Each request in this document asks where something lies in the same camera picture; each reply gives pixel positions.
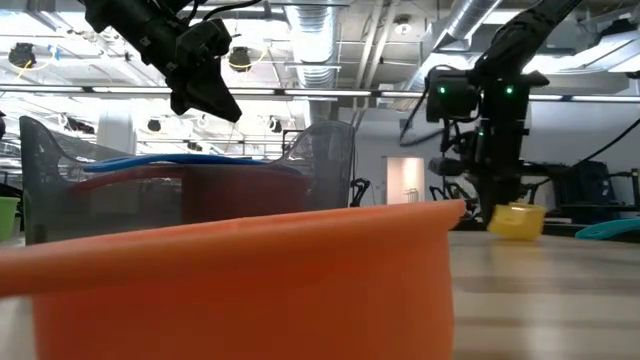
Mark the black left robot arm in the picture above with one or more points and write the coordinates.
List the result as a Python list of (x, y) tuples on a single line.
[(130, 25)]

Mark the blue measuring cup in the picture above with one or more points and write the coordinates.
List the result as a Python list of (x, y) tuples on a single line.
[(190, 159)]

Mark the silver spiral ceiling duct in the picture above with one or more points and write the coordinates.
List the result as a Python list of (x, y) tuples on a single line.
[(312, 45), (460, 25)]

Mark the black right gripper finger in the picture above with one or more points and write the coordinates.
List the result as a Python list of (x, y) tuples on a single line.
[(511, 192), (492, 200)]

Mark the black background equipment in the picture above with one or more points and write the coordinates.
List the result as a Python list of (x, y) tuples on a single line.
[(585, 185)]

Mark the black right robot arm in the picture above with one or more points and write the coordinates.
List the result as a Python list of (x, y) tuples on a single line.
[(525, 30)]

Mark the orange measuring cup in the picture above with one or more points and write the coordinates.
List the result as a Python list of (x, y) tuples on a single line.
[(225, 290)]

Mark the long ceiling light strip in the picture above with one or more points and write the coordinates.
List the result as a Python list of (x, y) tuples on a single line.
[(325, 92)]

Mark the yellow measuring cup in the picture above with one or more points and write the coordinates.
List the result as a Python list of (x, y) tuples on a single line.
[(517, 222)]

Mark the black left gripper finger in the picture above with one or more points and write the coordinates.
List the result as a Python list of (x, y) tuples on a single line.
[(182, 95), (215, 95)]

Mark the red measuring cup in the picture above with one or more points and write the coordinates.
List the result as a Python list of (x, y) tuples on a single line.
[(240, 192)]

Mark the lit doorway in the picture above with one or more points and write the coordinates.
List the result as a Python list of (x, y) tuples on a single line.
[(405, 180)]

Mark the cyan measuring cup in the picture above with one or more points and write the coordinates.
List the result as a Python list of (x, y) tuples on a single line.
[(610, 227)]

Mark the black aluminium table frame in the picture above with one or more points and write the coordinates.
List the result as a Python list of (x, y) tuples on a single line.
[(560, 230)]

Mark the green measuring cup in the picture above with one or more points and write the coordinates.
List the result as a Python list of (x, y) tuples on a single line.
[(7, 215)]

